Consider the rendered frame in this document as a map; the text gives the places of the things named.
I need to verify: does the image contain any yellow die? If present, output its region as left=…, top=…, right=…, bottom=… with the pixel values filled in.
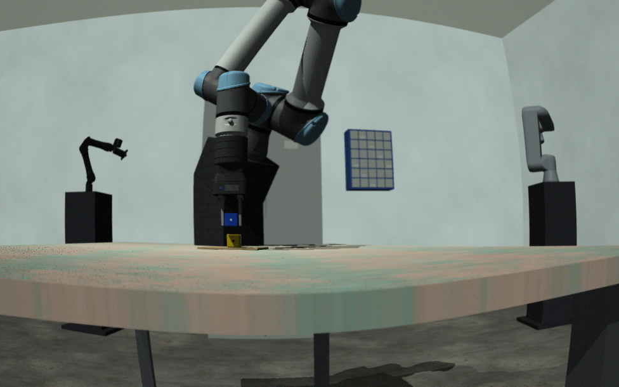
left=227, top=234, right=241, bottom=247

